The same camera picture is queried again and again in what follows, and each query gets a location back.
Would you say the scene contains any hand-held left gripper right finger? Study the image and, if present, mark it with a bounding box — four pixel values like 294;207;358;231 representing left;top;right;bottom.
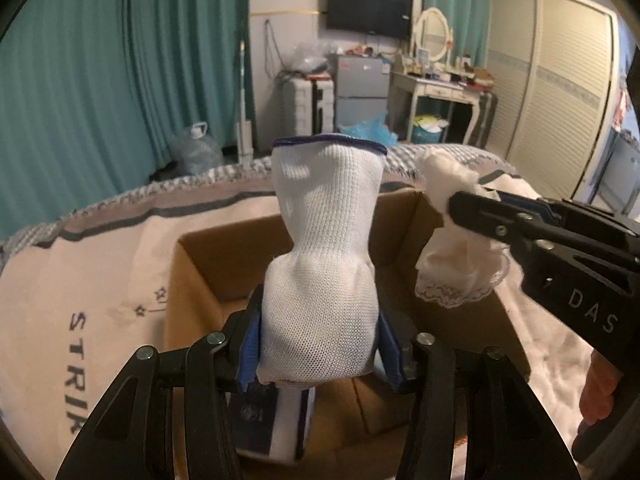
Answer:
375;305;583;480

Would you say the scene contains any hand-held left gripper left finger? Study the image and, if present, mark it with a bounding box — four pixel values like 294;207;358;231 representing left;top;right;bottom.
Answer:
55;285;266;480

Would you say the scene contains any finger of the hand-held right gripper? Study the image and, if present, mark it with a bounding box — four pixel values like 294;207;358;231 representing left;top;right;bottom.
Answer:
492;191;567;222
446;189;546;257

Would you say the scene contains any white lace cloth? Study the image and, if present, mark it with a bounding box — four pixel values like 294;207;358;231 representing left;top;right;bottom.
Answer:
414;152;511;309

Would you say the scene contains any white knit glove blue cuff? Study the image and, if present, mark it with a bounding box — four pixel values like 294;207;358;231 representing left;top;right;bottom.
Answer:
256;135;389;391

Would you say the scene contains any brown cardboard box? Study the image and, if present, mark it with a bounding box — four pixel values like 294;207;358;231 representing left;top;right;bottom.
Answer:
162;187;533;461

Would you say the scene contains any person's right hand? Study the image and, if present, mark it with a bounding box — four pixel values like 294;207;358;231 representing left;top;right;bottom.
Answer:
579;347;623;428

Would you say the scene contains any blue and white packet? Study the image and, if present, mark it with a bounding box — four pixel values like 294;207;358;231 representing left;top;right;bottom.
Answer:
227;384;318;463

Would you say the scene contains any blue storage basket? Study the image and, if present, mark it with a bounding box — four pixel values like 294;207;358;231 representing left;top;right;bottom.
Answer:
411;115;451;145

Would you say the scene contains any cream louvered wardrobe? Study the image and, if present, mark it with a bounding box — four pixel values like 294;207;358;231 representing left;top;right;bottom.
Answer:
487;0;625;202

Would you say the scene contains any white dressing table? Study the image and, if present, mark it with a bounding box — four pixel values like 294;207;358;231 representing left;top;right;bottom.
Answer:
387;67;497;146

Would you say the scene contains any blue plastic bag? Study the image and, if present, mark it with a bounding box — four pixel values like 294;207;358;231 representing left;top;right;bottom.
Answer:
339;112;401;146

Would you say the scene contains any pink printed bedspread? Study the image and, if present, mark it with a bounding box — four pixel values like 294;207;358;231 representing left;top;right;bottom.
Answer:
0;142;640;480

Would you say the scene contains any grey mini fridge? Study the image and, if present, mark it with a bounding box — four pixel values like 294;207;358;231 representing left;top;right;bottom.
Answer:
332;54;392;131

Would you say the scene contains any oval white vanity mirror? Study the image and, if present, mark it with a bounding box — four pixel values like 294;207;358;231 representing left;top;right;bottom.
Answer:
412;7;454;67

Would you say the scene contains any clear water jug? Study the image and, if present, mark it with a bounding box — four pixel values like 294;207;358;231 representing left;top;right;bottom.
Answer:
167;122;225;176

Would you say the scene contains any white plastic drawer unit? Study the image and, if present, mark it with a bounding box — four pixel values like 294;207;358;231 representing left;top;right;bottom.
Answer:
280;76;335;138

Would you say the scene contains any clear plastic bag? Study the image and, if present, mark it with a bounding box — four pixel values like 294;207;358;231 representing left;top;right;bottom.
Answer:
290;41;331;74

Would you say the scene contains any wide teal curtain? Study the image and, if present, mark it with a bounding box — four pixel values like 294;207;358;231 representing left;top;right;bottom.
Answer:
0;0;257;241

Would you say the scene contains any black wall television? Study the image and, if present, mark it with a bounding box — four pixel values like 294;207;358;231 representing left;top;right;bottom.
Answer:
326;0;415;41

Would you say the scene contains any dark wall cable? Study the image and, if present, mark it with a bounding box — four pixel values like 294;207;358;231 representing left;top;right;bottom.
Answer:
262;19;284;79

